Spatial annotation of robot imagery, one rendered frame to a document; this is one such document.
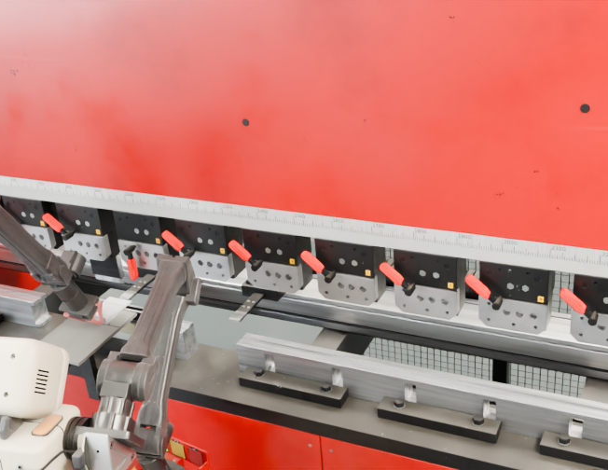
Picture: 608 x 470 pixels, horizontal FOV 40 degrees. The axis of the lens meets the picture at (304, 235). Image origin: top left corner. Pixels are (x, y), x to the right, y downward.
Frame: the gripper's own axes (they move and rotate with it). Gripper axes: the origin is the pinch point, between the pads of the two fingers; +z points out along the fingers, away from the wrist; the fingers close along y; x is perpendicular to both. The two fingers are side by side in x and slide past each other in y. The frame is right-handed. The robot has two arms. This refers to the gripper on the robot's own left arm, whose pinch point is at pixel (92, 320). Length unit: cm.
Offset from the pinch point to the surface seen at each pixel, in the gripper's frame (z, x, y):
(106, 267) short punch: -6.3, -14.2, -0.3
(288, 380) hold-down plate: 11, 1, -59
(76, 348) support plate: -4.0, 11.0, -3.0
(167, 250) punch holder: -16.5, -16.9, -24.3
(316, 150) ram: -47, -31, -71
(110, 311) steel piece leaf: 4.3, -5.9, -0.6
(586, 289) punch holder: -25, -18, -132
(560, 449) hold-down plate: 9, 4, -130
